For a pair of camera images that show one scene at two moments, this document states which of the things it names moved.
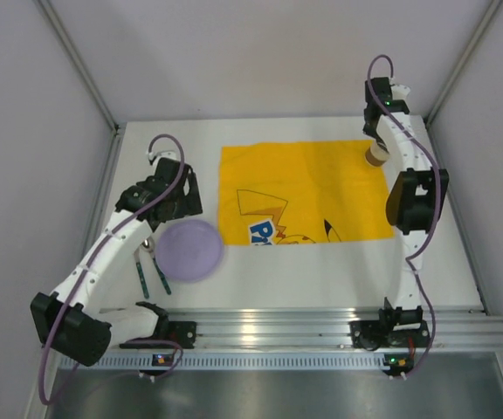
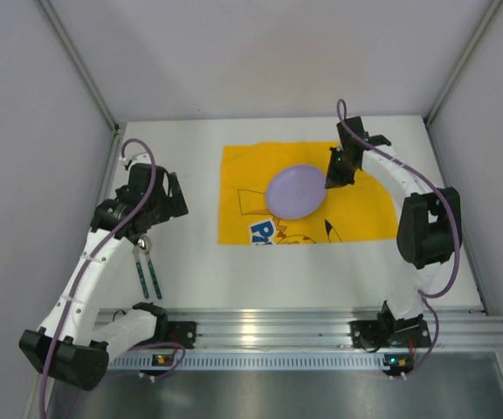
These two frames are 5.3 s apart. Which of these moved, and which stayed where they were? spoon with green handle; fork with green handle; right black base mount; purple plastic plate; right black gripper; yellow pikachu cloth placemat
Moved: spoon with green handle; right black gripper; purple plastic plate
Stayed: right black base mount; fork with green handle; yellow pikachu cloth placemat
